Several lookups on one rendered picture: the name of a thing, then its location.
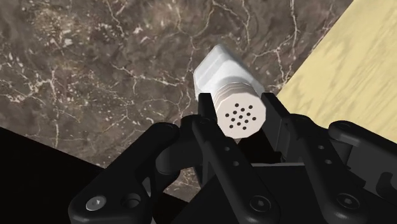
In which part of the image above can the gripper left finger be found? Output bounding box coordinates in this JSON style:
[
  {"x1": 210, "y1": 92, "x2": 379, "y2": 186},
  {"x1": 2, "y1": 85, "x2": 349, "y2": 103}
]
[{"x1": 67, "y1": 92, "x2": 281, "y2": 224}]

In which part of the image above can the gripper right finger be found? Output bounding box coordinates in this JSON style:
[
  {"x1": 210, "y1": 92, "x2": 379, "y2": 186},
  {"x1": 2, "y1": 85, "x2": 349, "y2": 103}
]
[{"x1": 261, "y1": 92, "x2": 397, "y2": 224}]

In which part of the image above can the white salt shaker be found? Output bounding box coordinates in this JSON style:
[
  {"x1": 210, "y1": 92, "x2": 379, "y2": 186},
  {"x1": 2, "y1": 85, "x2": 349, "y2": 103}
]
[{"x1": 193, "y1": 43, "x2": 267, "y2": 139}]

